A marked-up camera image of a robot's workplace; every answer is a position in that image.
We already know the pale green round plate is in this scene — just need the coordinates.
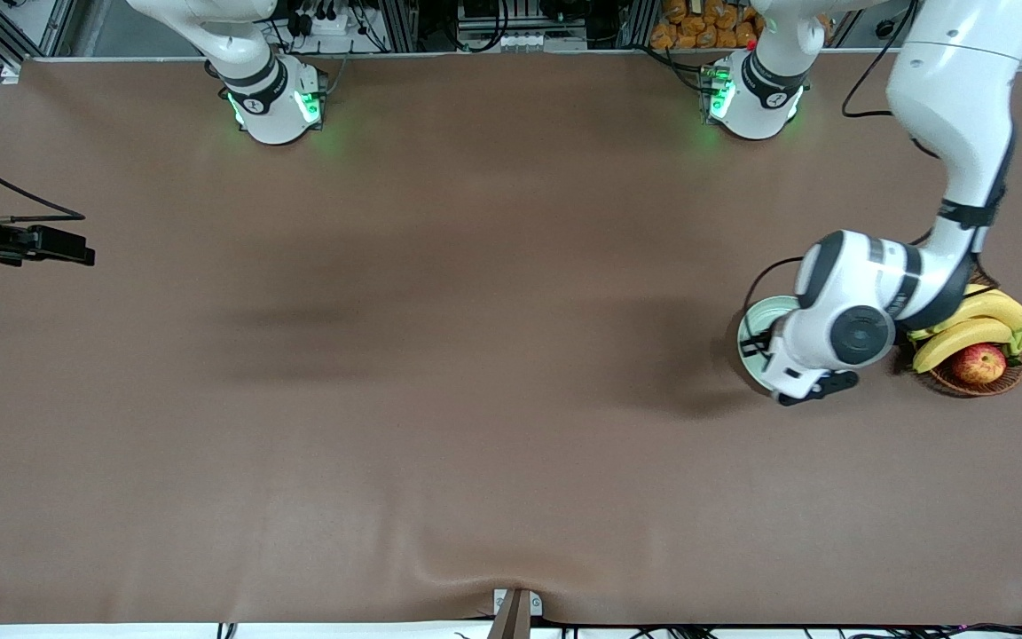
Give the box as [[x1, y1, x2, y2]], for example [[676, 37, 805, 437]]
[[737, 296, 803, 393]]

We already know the red yellow apple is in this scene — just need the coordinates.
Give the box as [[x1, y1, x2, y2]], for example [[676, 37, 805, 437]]
[[952, 343, 1008, 385]]

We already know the brown wicker basket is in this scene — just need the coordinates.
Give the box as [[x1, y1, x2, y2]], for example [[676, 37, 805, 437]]
[[919, 266, 1022, 398]]

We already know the brown table cover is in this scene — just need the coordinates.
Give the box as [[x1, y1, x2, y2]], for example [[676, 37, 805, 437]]
[[0, 49, 1022, 627]]

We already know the orange snack bag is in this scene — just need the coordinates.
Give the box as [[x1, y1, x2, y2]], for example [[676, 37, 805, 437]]
[[650, 0, 765, 51]]

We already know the white power strip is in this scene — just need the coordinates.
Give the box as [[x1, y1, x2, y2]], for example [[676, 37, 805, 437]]
[[296, 7, 350, 38]]

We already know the white terminal block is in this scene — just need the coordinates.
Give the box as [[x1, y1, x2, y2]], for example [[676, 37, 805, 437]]
[[491, 32, 590, 52]]

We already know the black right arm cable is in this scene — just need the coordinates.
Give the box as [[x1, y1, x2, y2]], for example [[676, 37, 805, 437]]
[[0, 146, 87, 223]]

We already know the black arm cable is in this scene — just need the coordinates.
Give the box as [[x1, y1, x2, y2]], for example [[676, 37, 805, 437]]
[[742, 0, 1000, 313], [0, 146, 87, 223]]

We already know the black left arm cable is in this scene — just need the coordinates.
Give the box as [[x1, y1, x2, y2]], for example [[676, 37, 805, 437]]
[[742, 0, 1000, 313]]

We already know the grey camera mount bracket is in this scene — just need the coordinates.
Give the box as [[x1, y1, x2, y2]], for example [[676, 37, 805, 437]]
[[491, 588, 544, 639]]

